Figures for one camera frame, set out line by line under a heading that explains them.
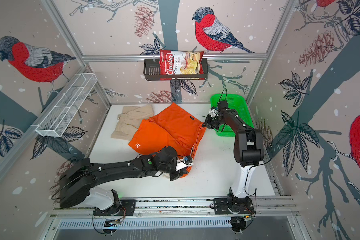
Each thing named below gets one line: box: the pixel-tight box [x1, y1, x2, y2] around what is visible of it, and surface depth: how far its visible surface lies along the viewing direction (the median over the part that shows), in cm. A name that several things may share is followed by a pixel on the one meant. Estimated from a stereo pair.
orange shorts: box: [128, 102, 207, 178], surface depth 102 cm
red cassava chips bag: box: [159, 49, 205, 81], surface depth 90 cm
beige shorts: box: [111, 104, 154, 141], surface depth 108 cm
